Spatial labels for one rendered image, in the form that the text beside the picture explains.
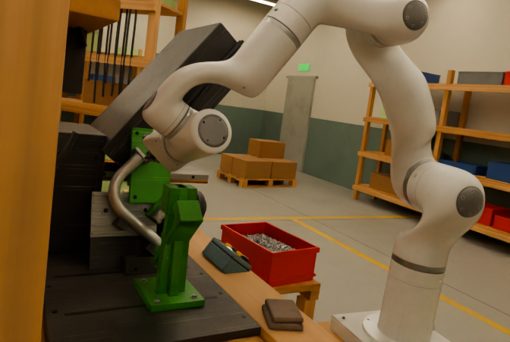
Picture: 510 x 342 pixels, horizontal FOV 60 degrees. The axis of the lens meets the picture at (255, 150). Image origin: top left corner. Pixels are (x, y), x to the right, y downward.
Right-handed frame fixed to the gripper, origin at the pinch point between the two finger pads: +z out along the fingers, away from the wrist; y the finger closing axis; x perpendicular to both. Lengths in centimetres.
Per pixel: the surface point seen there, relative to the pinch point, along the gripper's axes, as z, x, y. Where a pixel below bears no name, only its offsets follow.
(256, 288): 0.9, 3.3, -44.5
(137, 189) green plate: 18.6, 3.2, -6.6
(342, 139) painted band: 533, -514, -309
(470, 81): 214, -474, -245
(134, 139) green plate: 18.0, -5.8, 4.3
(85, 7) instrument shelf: -23.6, -0.4, 30.6
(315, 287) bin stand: 20, -19, -74
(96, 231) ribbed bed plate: 21.6, 18.0, -7.5
